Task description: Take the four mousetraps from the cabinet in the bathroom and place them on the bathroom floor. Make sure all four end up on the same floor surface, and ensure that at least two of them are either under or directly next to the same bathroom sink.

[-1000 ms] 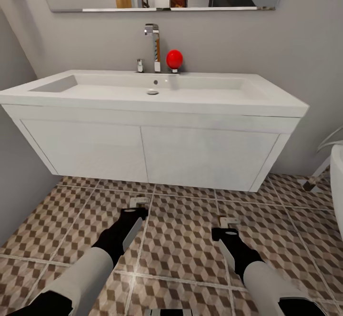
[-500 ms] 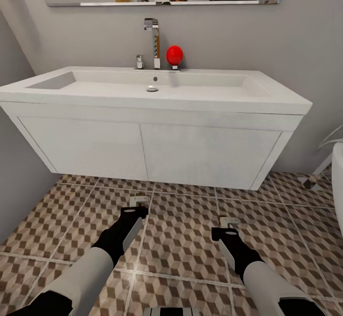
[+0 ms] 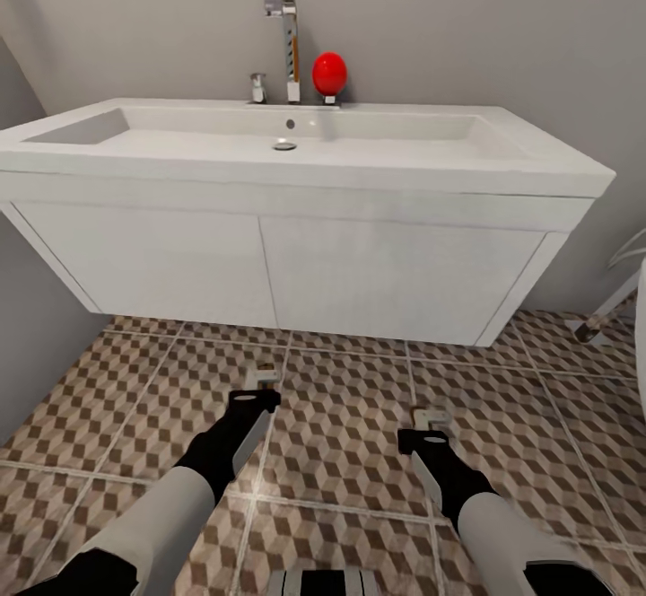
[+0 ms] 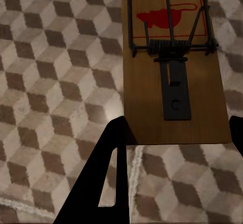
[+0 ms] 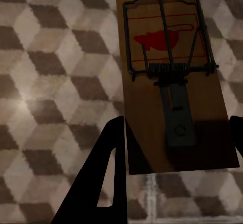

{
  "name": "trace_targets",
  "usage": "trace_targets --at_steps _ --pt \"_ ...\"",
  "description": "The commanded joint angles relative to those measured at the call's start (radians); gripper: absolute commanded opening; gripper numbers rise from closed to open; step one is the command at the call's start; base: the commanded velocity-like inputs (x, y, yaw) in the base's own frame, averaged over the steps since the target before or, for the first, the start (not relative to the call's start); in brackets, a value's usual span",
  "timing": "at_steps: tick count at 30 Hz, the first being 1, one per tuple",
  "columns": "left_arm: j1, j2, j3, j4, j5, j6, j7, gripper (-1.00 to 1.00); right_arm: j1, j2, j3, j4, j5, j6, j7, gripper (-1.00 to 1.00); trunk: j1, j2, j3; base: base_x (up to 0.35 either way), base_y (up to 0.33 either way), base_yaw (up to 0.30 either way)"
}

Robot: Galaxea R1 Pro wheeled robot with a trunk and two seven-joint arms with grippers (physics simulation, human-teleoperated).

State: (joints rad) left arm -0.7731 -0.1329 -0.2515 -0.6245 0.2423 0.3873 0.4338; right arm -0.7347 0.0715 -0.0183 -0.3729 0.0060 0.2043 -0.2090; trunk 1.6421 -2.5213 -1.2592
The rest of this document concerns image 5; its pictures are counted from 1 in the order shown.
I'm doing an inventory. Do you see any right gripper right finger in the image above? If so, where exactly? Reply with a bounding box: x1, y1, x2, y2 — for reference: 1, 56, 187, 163
229, 116, 243, 156

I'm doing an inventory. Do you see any mousetrap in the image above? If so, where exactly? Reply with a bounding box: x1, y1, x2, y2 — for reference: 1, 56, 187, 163
116, 0, 240, 175

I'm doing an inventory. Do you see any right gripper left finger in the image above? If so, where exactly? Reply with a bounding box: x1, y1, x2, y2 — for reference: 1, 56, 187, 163
51, 116, 127, 224

